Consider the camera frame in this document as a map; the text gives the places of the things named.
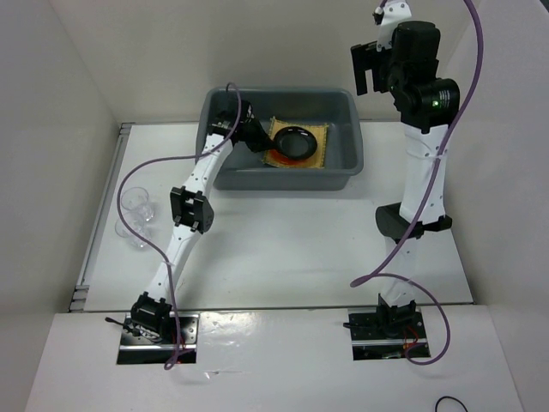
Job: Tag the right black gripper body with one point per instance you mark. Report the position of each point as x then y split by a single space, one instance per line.
394 71

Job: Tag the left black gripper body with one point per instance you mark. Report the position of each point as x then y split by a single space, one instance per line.
245 123

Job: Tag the orange plastic plate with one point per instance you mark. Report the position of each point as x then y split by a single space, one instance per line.
276 159

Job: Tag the black round plate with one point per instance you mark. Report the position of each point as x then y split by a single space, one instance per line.
295 143

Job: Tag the woven bamboo mat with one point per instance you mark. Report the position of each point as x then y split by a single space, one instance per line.
320 132

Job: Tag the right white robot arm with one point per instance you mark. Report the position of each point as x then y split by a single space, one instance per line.
426 110

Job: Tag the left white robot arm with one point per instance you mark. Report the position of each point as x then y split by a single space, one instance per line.
192 216

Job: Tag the grey plastic bin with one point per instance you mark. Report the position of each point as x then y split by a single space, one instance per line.
344 154

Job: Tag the clear glass cup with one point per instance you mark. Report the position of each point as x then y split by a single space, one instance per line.
138 237
136 200

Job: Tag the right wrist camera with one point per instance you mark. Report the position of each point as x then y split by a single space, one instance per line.
387 16

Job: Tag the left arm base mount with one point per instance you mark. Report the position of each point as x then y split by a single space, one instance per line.
138 346

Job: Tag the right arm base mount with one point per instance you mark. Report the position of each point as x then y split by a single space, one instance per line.
387 332

